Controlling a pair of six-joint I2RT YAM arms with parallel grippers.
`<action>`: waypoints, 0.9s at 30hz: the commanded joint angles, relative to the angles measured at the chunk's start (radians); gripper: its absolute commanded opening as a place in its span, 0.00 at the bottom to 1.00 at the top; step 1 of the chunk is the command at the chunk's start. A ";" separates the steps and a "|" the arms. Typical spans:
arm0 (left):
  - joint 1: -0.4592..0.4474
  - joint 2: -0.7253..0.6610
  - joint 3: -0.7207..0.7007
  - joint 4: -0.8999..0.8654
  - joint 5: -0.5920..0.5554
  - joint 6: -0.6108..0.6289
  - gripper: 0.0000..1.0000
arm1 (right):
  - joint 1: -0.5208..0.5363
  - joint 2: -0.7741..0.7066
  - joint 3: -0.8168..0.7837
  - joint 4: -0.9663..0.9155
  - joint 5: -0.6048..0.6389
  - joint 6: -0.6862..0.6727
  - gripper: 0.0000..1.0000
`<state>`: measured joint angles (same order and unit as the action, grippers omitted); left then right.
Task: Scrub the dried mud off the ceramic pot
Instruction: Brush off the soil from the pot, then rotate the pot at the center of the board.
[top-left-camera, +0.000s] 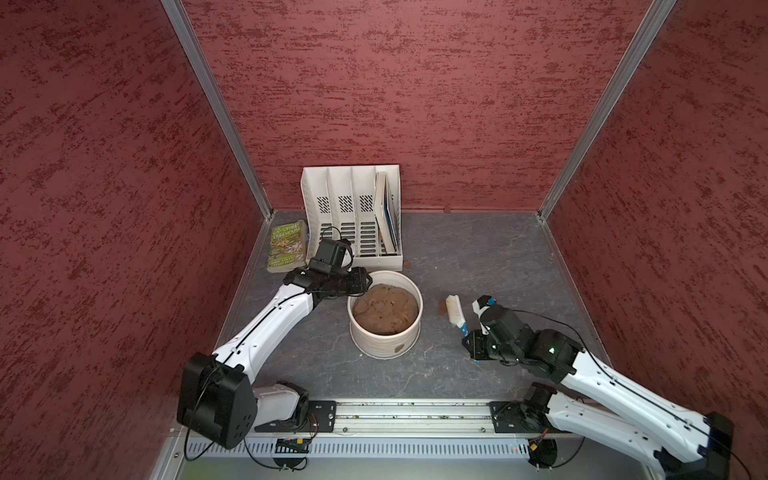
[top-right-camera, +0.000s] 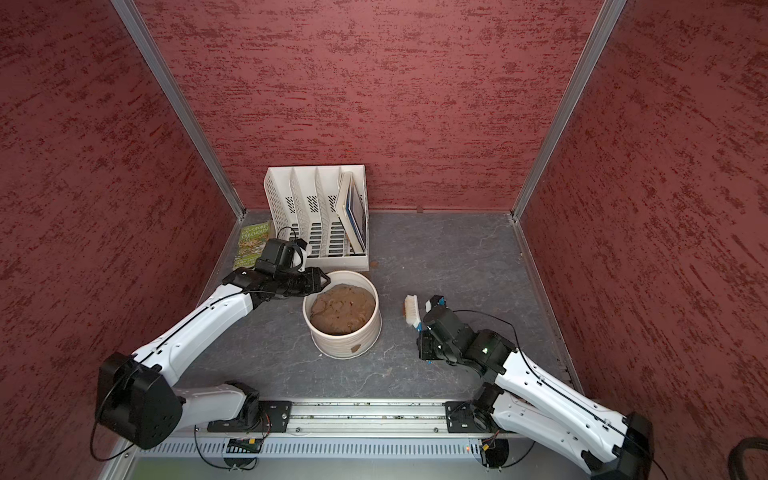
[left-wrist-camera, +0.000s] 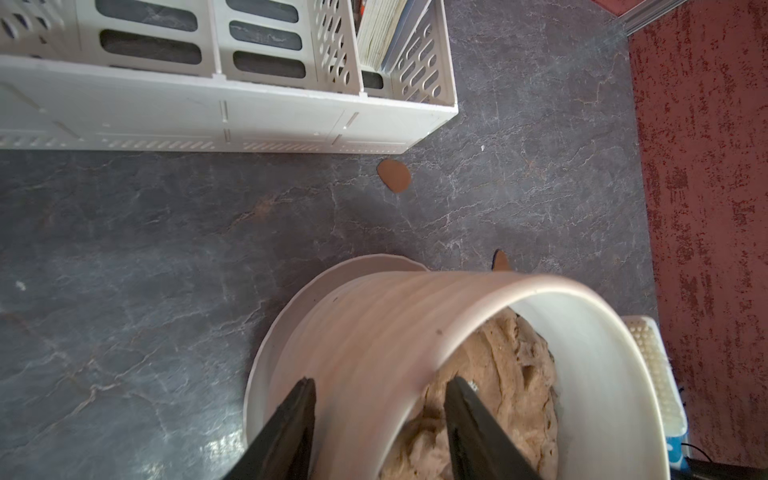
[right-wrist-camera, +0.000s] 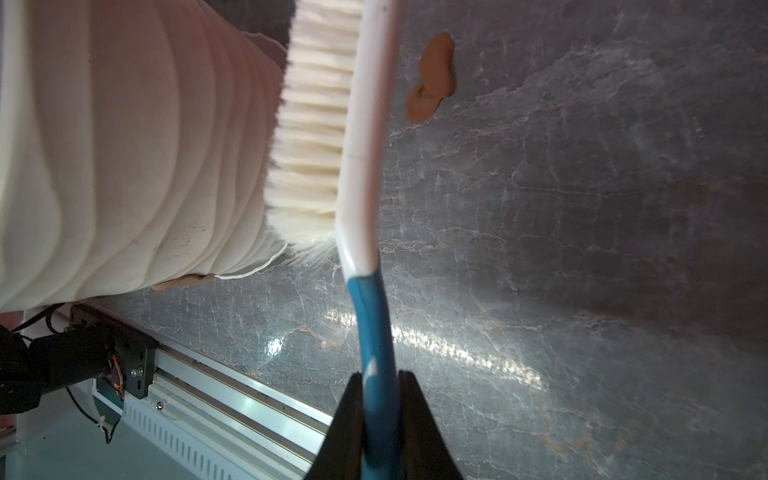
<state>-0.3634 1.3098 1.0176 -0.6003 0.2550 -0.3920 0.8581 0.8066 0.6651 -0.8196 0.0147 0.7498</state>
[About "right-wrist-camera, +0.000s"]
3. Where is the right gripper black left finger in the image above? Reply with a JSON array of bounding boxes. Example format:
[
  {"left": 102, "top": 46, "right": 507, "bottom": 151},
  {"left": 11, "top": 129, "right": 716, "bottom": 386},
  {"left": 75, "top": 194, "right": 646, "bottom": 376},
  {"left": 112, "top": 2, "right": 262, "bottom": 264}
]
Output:
[{"left": 304, "top": 373, "right": 364, "bottom": 480}]

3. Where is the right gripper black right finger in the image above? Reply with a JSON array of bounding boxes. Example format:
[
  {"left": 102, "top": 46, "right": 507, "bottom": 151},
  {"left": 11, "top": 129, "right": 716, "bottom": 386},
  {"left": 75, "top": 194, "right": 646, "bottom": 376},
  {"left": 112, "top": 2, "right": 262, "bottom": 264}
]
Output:
[{"left": 398, "top": 370, "right": 463, "bottom": 480}]

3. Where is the white ceramic pot with mud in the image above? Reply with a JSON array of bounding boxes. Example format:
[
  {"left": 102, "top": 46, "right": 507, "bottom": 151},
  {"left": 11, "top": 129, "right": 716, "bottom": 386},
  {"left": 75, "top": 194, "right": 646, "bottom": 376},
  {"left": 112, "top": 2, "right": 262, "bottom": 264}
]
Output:
[{"left": 1, "top": 1, "right": 286, "bottom": 312}]

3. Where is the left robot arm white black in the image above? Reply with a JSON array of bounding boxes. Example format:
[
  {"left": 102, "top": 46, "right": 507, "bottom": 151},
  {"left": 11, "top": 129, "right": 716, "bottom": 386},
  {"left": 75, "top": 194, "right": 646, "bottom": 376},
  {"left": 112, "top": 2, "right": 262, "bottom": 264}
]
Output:
[{"left": 1, "top": 325, "right": 114, "bottom": 415}]

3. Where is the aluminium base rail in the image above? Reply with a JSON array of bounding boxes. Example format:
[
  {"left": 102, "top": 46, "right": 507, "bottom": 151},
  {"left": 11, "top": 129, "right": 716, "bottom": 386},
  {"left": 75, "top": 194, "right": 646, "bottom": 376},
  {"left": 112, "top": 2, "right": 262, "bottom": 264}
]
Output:
[{"left": 92, "top": 323, "right": 331, "bottom": 479}]

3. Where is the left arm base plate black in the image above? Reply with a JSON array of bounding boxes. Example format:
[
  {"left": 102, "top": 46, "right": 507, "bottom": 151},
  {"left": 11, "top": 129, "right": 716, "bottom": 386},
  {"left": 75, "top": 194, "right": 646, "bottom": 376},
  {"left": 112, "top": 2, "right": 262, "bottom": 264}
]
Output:
[{"left": 70, "top": 303, "right": 159, "bottom": 399}]

